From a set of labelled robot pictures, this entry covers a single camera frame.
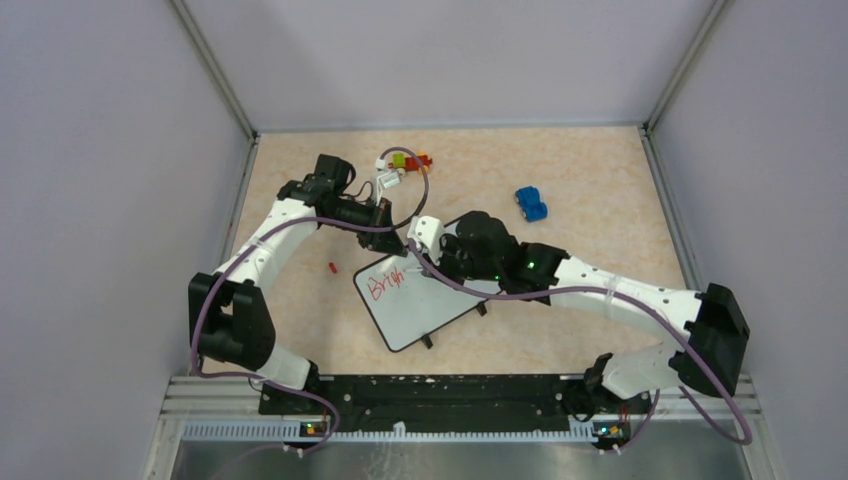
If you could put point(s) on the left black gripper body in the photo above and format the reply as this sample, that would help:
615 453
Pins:
368 213

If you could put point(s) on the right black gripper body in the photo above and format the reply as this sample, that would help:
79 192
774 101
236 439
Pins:
457 262

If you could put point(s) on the small whiteboard with stand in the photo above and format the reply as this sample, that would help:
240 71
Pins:
409 307

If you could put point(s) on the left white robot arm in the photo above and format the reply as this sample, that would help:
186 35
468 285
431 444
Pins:
230 321

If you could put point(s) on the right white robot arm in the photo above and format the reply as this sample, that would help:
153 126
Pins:
703 334

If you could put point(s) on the blue toy car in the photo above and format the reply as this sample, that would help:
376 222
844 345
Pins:
530 204

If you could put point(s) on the red green toy train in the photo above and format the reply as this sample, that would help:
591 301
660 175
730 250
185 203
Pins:
409 163

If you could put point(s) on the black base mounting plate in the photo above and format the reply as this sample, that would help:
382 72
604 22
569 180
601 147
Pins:
547 393

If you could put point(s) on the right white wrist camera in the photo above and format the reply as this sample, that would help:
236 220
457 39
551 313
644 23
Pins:
426 233

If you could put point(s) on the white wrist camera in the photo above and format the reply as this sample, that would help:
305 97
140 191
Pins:
384 178
426 233

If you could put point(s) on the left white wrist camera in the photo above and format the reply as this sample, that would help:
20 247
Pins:
384 178

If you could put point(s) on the grey slotted cable duct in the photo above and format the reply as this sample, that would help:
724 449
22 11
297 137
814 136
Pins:
287 431

